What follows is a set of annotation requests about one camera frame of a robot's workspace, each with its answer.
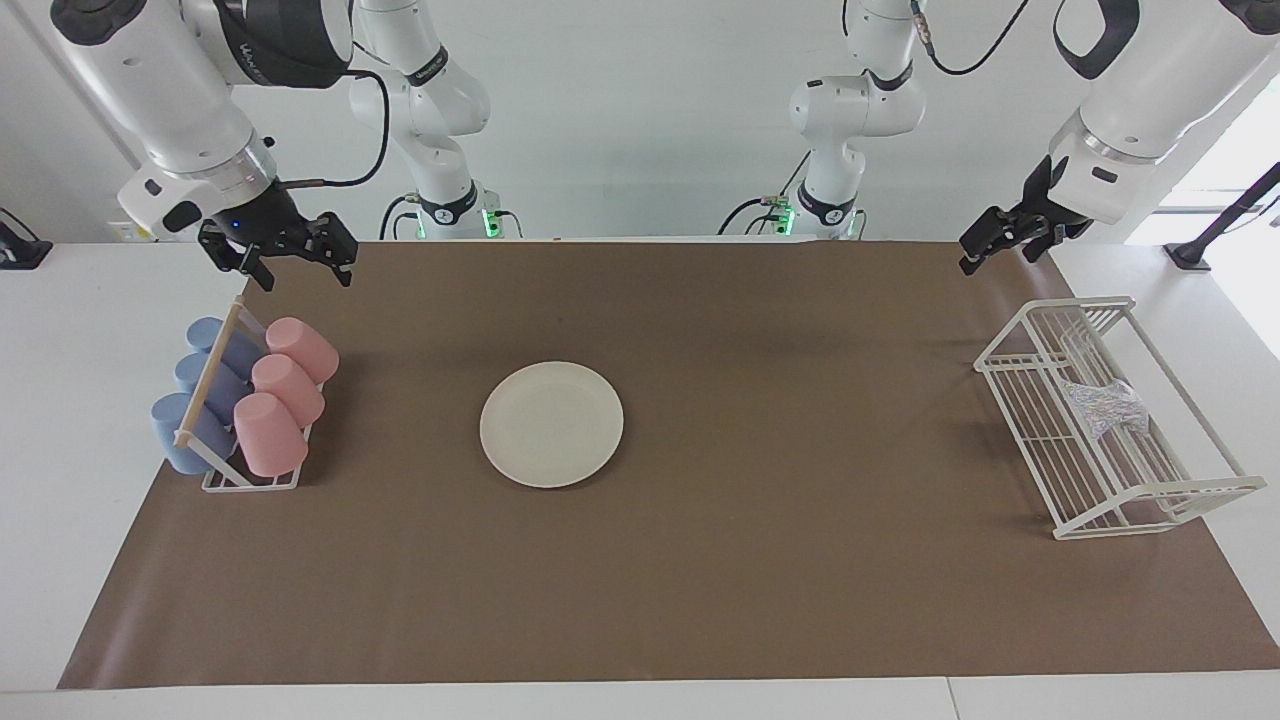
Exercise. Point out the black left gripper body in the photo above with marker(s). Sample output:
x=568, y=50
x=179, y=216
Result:
x=1045, y=205

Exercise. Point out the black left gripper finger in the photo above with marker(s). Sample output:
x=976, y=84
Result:
x=995, y=228
x=1040, y=247

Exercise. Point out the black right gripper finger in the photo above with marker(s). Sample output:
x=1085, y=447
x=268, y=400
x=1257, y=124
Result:
x=225, y=250
x=340, y=245

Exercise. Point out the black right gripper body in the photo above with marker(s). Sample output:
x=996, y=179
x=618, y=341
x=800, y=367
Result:
x=265, y=225

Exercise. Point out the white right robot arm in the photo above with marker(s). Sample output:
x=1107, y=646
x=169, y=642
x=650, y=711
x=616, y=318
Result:
x=150, y=90

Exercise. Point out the cream round plate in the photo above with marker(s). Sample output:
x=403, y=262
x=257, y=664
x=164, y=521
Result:
x=551, y=425

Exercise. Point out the blue plastic cup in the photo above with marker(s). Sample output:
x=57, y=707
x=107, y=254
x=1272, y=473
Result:
x=175, y=430
x=205, y=333
x=192, y=370

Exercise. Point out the pink plastic cup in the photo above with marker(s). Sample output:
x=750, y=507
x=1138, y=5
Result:
x=303, y=348
x=288, y=388
x=268, y=435

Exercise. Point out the white cup rack wooden rod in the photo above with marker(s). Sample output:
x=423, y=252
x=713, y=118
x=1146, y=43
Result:
x=209, y=375

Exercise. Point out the black clamp stand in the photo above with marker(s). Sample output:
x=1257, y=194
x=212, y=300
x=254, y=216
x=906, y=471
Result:
x=1190, y=255
x=20, y=250

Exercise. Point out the brown table mat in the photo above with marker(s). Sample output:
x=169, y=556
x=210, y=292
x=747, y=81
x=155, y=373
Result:
x=750, y=580

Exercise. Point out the white wall power socket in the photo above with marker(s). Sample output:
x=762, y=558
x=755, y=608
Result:
x=128, y=233

